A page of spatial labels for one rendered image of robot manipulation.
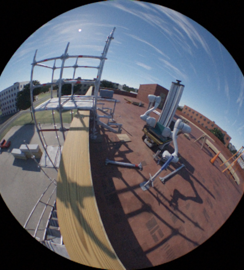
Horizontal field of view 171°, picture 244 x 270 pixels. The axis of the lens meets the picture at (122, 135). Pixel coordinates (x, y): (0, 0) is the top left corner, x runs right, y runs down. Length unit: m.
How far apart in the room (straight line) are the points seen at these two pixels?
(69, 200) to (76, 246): 0.30
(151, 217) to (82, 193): 1.10
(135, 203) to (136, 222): 0.32
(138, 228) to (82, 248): 0.90
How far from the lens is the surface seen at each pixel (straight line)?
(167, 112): 2.19
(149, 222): 1.40
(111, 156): 1.62
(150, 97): 2.02
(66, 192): 0.57
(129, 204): 1.29
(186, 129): 1.48
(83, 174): 0.59
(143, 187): 1.45
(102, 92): 7.58
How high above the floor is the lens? 1.22
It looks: 32 degrees down
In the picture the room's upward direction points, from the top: 15 degrees clockwise
